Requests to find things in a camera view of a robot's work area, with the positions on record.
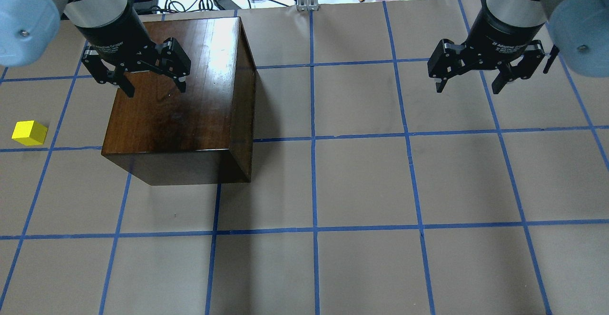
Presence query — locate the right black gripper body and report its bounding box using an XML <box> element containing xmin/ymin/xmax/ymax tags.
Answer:
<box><xmin>428</xmin><ymin>10</ymin><xmax>544</xmax><ymax>79</ymax></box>

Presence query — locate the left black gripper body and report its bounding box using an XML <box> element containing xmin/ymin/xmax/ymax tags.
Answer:
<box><xmin>80</xmin><ymin>14</ymin><xmax>191</xmax><ymax>79</ymax></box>

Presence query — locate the yellow block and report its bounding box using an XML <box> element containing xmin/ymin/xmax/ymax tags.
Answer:
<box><xmin>11</xmin><ymin>120</ymin><xmax>48</xmax><ymax>146</ymax></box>

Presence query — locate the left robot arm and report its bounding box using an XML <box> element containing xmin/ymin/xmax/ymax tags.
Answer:
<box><xmin>0</xmin><ymin>0</ymin><xmax>191</xmax><ymax>98</ymax></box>

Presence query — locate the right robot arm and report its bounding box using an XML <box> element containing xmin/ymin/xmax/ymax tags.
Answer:
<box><xmin>428</xmin><ymin>0</ymin><xmax>609</xmax><ymax>94</ymax></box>

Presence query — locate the dark wooden drawer cabinet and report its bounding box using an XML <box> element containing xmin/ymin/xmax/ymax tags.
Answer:
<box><xmin>101</xmin><ymin>17</ymin><xmax>257</xmax><ymax>186</ymax></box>

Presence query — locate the black power adapter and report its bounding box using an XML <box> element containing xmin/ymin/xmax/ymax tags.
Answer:
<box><xmin>214</xmin><ymin>0</ymin><xmax>241</xmax><ymax>10</ymax></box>

